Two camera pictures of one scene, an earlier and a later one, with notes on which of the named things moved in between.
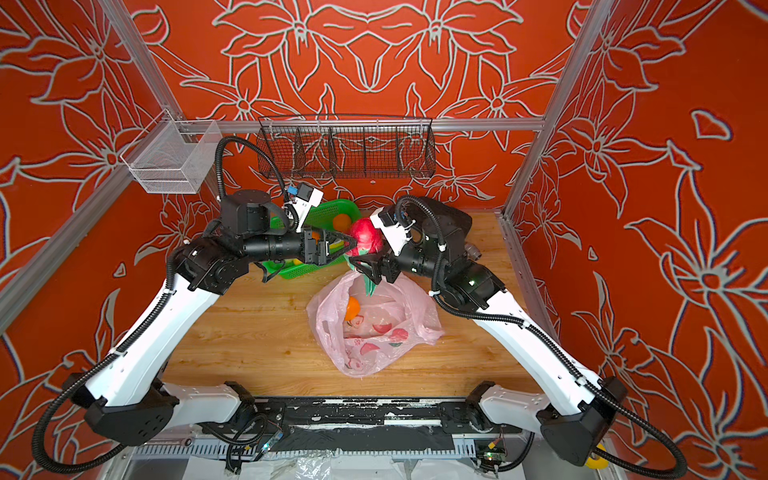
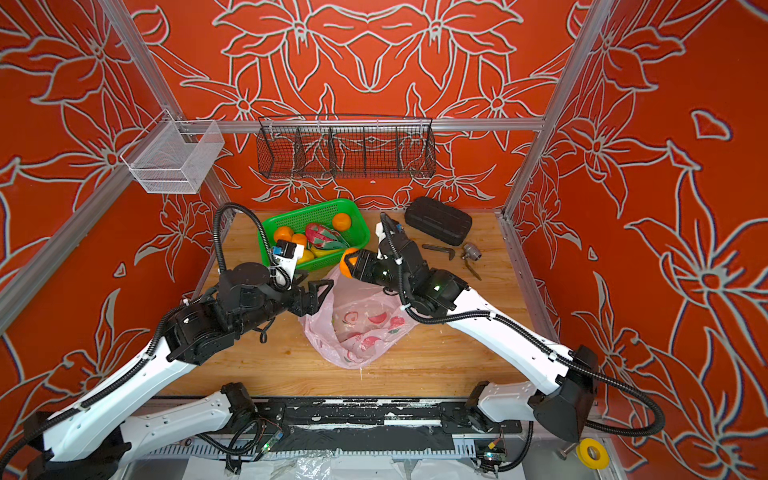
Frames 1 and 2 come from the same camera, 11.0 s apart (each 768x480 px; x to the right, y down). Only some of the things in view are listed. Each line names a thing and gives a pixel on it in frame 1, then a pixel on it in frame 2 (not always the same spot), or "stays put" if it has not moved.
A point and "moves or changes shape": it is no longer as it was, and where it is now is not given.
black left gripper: (309, 244) to (304, 304)
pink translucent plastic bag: (365, 334) moves or changes shape
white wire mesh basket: (173, 156) stays put
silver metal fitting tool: (472, 252) stays put
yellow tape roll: (600, 463) stays put
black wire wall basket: (349, 146) stays put
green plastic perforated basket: (336, 216) stays put
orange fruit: (342, 222) stays put
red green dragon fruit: (369, 241) moves or changes shape
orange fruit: (353, 308) to (342, 265)
